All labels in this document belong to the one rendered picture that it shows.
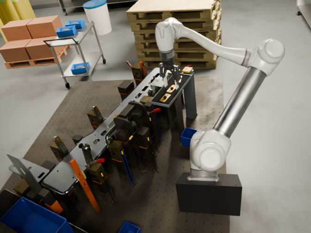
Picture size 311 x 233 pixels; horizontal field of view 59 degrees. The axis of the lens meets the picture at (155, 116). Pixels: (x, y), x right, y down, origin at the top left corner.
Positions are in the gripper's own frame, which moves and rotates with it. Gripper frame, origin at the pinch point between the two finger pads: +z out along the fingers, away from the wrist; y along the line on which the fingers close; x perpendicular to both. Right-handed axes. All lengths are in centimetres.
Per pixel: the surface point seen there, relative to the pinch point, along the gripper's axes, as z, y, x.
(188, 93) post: 23.8, 1.9, -23.1
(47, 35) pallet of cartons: 77, 383, -161
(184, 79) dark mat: 4.1, -2.1, -13.6
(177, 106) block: 16.6, -3.2, 1.6
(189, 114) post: 45, 3, -23
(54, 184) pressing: 20, 29, 89
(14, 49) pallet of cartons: 81, 413, -104
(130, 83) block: 17, 48, -10
